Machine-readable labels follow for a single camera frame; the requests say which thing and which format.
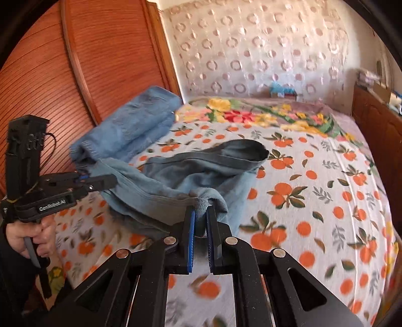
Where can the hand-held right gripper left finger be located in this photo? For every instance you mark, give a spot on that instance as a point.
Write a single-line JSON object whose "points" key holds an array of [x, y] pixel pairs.
{"points": [[190, 242]]}

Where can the folded blue jeans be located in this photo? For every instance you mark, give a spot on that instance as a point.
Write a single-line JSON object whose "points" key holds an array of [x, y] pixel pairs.
{"points": [[132, 122]]}

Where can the orange fruit print bed sheet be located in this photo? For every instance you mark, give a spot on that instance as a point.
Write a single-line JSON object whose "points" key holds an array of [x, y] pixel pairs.
{"points": [[314, 195]]}

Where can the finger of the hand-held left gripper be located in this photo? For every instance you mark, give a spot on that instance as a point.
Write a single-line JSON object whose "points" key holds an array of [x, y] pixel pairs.
{"points": [[100, 184], [83, 177]]}

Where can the cardboard box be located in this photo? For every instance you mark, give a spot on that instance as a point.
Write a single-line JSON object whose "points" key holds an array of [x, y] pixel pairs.
{"points": [[381, 92]]}

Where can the wooden headboard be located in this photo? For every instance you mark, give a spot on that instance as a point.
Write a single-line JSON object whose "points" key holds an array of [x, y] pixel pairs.
{"points": [[94, 63]]}

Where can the wooden cabinet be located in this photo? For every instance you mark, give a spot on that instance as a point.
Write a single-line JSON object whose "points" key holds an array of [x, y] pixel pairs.
{"points": [[377, 125]]}

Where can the padded circle pattern headboard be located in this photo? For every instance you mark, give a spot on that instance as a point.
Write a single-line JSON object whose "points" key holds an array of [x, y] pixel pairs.
{"points": [[251, 47]]}

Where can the person's left hand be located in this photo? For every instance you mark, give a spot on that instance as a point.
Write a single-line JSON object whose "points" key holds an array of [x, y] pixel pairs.
{"points": [[47, 235]]}

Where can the grey blue pants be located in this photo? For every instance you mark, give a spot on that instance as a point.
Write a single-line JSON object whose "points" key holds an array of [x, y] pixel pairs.
{"points": [[176, 179]]}

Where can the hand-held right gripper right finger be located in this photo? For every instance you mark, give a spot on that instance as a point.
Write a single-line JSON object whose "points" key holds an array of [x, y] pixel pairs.
{"points": [[213, 251]]}

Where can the blue toy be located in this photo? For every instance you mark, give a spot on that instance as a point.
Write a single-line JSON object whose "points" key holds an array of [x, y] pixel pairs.
{"points": [[281, 89]]}

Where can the stack of books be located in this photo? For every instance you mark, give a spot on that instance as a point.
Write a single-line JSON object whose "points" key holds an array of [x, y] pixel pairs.
{"points": [[367, 78]]}

